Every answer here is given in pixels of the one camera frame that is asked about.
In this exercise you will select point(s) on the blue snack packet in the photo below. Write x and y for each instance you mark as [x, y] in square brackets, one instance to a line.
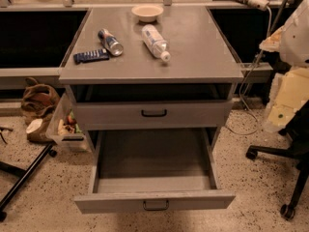
[91, 56]

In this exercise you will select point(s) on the grey drawer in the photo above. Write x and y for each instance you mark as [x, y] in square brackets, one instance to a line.
[93, 116]
[153, 170]

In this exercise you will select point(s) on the black stand leg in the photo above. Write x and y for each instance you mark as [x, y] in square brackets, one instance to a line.
[22, 176]

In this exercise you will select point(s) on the black office chair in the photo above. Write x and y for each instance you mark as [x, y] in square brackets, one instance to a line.
[298, 131]

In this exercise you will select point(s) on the brown paper bag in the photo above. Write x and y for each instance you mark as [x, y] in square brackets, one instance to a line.
[38, 104]

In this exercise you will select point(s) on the grey drawer cabinet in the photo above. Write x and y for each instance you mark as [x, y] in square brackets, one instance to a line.
[201, 68]

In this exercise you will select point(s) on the grey top drawer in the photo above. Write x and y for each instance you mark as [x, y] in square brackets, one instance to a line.
[93, 116]

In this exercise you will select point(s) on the clear plastic water bottle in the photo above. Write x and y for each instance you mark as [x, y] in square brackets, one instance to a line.
[155, 43]

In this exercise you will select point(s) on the clear plastic storage bin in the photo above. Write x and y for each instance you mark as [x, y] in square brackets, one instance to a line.
[63, 129]

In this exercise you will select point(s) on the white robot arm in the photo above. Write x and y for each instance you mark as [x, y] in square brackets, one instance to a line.
[289, 91]

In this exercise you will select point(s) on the silver blue soda can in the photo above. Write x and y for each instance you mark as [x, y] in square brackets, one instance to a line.
[110, 42]

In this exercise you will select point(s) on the white bowl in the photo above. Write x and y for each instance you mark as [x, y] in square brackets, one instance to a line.
[147, 13]

